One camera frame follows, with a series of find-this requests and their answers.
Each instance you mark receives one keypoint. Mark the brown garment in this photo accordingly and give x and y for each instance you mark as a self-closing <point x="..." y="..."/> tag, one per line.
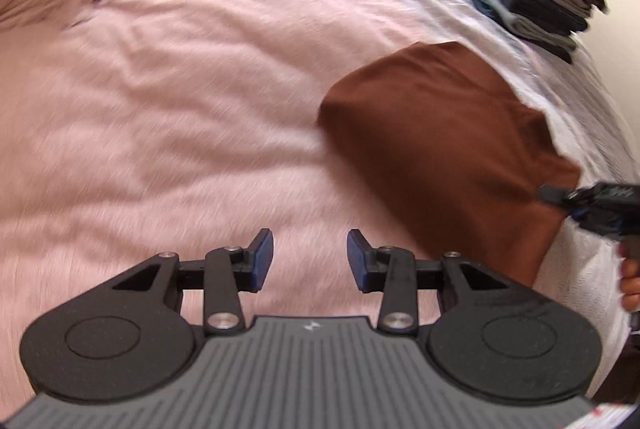
<point x="440" y="134"/>

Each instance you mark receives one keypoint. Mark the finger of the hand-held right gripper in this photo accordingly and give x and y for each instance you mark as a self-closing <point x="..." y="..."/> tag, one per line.
<point x="557" y="195"/>

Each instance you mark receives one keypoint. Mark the person's right hand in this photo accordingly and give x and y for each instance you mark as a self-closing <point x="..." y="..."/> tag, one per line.
<point x="631" y="281"/>

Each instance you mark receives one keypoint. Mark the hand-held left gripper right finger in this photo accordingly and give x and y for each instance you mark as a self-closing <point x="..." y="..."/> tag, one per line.
<point x="357" y="259"/>

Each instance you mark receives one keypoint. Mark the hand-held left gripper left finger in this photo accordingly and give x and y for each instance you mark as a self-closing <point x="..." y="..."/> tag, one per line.
<point x="262" y="259"/>

